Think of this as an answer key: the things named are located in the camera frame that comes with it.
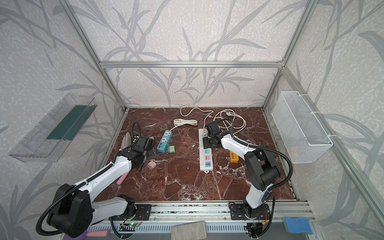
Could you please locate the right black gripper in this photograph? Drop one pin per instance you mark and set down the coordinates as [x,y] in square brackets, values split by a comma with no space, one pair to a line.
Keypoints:
[210,131]

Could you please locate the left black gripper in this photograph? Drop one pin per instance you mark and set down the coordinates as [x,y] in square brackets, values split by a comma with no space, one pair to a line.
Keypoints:
[147,147]

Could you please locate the white multicolour power strip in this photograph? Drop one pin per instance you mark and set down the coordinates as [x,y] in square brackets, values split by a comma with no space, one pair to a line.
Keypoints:
[206,159]

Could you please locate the orange power strip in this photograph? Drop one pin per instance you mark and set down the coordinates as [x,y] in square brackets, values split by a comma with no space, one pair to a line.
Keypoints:
[233,157]

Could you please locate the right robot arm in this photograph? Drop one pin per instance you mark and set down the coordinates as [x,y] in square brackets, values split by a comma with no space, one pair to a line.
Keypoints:
[262,166]

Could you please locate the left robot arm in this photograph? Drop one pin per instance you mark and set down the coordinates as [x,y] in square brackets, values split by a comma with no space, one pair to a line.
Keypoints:
[74,208]

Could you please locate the grey garden trowel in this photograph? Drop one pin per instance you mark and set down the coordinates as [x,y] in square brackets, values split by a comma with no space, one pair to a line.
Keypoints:
[126,142]

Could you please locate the blue power strip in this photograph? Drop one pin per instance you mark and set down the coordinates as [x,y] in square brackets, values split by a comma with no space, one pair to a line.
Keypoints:
[164,142]

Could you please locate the green cube charger by strip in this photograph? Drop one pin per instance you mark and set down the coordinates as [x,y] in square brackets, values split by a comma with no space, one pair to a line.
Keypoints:
[171,149]

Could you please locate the purple pink garden rake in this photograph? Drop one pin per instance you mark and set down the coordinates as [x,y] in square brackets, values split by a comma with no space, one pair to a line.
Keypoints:
[122,179]

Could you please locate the purple pink brush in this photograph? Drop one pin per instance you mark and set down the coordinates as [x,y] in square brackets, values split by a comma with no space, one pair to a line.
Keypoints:
[103,233]

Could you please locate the grey sponge block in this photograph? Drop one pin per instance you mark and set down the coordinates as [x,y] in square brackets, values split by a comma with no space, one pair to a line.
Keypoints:
[190,231]

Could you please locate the blue sponge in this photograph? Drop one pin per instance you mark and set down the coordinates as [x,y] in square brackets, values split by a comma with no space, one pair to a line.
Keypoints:
[297,225]

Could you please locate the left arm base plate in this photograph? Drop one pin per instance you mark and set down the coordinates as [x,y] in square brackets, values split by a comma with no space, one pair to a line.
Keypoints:
[141,213]

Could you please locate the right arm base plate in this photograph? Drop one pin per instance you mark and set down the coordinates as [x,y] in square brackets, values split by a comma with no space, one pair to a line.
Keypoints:
[245,212]

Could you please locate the white wire mesh basket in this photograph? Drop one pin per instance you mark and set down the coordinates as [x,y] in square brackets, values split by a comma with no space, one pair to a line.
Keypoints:
[303,135]

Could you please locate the clear plastic wall tray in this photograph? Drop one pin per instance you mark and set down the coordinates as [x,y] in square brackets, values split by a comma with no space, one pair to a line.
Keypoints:
[50,138]

